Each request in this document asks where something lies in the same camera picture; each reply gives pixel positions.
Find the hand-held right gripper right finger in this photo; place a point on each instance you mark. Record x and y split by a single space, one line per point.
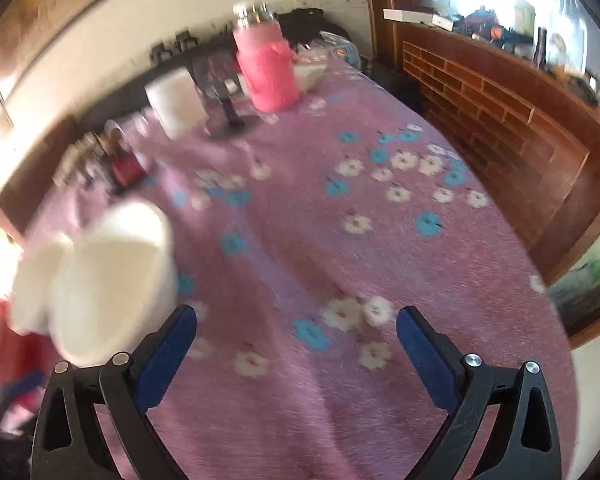
427 355

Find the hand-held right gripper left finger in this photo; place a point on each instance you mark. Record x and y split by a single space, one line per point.
165 355

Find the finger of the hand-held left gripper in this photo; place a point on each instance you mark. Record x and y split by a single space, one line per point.
24 389

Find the white bowl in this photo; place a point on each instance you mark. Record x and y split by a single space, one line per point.
110 280

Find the cream bowl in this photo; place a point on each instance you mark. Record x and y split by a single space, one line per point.
35 285

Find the purple floral tablecloth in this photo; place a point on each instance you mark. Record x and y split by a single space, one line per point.
330 260

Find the green plastic bag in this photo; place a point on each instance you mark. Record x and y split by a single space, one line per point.
592 280

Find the small dark box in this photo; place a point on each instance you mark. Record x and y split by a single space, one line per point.
126 169

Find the wooden cabinet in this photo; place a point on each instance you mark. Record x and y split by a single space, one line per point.
505 125

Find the white cup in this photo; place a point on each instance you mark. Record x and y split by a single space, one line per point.
177 102

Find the black charger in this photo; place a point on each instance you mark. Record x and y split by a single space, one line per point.
159 53
185 40

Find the pink bottle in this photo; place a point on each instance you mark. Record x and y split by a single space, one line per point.
267 70

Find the clear plastic bag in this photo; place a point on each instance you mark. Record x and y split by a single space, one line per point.
330 47

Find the white flat box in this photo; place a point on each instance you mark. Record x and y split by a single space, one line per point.
415 16

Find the black sofa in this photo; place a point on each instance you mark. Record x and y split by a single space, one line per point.
305 20

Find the framed painting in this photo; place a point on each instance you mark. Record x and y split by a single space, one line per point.
40 15

